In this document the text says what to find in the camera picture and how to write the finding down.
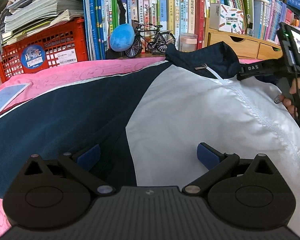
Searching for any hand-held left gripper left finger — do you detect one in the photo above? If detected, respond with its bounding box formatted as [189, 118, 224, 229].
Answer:
[20, 144, 115, 197]

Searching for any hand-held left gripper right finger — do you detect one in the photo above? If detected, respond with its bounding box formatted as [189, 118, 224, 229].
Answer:
[182, 142, 278, 196]

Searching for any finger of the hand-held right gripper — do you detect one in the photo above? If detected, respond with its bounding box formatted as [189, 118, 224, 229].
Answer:
[236, 59, 284, 81]

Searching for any white and navy jacket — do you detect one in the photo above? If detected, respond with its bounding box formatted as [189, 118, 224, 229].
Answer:
[0, 42, 300, 239]

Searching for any wooden drawer organizer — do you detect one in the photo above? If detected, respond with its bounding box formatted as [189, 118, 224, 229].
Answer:
[204, 29, 283, 60]

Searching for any row of pastel books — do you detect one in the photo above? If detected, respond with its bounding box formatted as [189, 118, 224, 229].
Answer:
[205, 0, 300, 43]

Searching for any white box with colourful print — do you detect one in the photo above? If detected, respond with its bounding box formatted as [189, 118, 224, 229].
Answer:
[209, 3, 246, 34]

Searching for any clear jar with pink lid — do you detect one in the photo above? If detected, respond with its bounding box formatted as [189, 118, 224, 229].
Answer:
[179, 33, 198, 52]

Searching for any pink rabbit-pattern towel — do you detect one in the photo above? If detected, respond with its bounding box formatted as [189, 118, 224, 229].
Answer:
[0, 56, 265, 240]

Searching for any black model bicycle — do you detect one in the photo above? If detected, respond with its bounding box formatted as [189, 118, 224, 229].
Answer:
[125, 21, 177, 58]

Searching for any light blue notebook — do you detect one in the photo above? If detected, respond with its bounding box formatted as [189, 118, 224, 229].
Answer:
[0, 84, 30, 117]

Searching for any row of colourful upright books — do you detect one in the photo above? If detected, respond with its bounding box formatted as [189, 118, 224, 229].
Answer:
[109, 0, 206, 55]

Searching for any red plastic crate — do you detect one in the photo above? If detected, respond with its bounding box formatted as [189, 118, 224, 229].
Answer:
[0, 17, 88, 74]

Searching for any blue egg-shaped plush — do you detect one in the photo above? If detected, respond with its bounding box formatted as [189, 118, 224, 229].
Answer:
[109, 24, 135, 52]

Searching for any row of tall blue books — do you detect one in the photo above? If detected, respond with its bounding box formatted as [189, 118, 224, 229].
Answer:
[83, 0, 110, 60]

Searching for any stack of magazines and papers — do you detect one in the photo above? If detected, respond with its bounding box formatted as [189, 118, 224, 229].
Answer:
[0, 0, 84, 53]

